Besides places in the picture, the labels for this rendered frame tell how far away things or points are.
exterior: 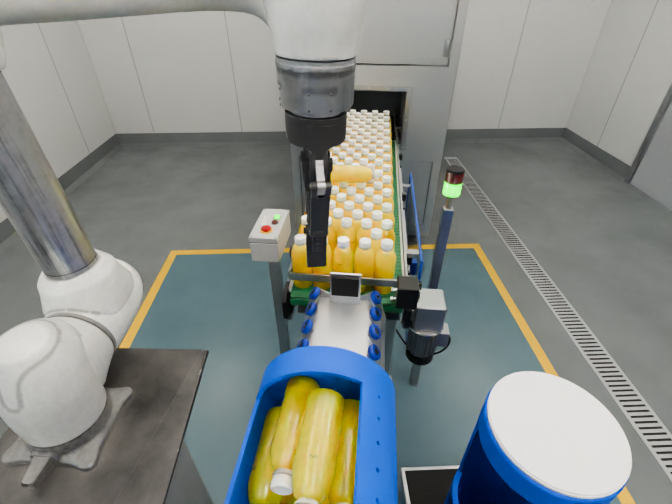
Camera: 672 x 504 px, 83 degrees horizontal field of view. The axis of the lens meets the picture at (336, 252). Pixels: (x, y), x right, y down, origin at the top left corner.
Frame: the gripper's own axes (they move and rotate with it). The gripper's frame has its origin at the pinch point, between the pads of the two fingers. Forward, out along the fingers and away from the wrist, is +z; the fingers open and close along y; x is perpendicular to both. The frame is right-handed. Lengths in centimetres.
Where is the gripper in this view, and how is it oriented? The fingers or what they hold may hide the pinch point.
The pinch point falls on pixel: (316, 246)
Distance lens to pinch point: 57.5
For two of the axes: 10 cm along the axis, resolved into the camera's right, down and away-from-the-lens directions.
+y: 1.5, 5.9, -8.0
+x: 9.9, -0.6, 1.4
